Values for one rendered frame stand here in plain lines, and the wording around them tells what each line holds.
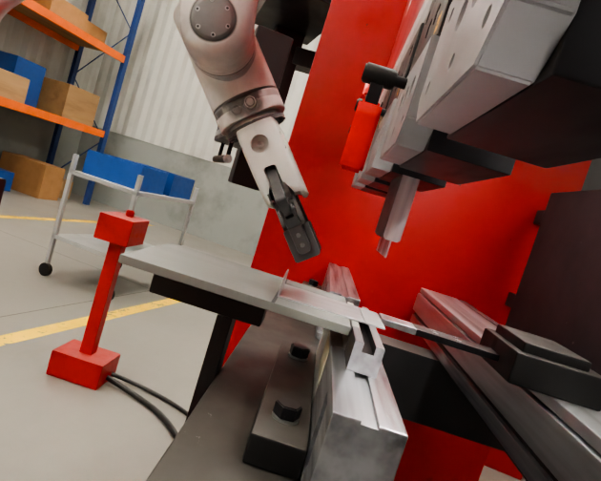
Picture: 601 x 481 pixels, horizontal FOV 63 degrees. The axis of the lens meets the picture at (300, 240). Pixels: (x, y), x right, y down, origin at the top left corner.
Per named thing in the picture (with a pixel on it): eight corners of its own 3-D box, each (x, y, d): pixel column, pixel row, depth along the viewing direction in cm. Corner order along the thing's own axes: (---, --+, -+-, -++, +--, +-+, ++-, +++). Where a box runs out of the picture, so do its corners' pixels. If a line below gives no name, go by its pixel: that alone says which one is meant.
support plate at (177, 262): (170, 249, 71) (172, 242, 71) (342, 303, 70) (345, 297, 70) (116, 261, 53) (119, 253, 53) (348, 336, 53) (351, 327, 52)
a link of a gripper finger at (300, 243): (298, 199, 54) (321, 255, 55) (299, 200, 58) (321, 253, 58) (271, 211, 55) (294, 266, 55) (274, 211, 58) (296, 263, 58)
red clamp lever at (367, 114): (334, 166, 46) (365, 64, 45) (376, 179, 46) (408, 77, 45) (334, 164, 44) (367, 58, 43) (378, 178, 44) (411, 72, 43)
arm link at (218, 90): (277, 76, 55) (278, 98, 64) (231, -35, 54) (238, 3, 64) (207, 105, 55) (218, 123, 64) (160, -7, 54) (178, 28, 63)
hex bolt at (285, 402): (273, 407, 50) (278, 393, 50) (299, 416, 50) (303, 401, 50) (270, 419, 47) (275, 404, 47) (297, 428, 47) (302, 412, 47)
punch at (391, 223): (369, 247, 66) (391, 179, 65) (383, 252, 66) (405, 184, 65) (377, 255, 56) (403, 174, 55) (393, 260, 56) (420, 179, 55)
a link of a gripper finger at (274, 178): (275, 173, 52) (295, 218, 54) (272, 155, 59) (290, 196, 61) (264, 177, 52) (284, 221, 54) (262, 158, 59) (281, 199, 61)
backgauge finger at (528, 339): (371, 319, 68) (383, 285, 68) (552, 377, 67) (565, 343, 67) (381, 343, 56) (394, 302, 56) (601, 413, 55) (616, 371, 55)
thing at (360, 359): (341, 322, 68) (347, 302, 67) (362, 328, 68) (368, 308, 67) (345, 368, 48) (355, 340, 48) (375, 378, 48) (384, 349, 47)
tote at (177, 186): (141, 184, 449) (147, 165, 447) (189, 199, 436) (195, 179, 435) (117, 179, 414) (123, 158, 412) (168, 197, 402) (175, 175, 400)
